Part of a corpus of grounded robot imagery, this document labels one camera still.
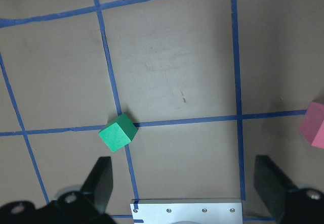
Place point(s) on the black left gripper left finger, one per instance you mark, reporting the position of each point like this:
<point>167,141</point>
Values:
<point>98,185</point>

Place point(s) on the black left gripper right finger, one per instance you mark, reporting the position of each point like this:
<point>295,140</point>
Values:
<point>273,186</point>

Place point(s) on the green foam cube near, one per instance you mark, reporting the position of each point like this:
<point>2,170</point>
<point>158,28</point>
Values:
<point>118,133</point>

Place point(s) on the pink foam cube centre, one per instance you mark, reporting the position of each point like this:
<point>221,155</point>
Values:
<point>311,127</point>

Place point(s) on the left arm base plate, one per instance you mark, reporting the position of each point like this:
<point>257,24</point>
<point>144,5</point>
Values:
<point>187,211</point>

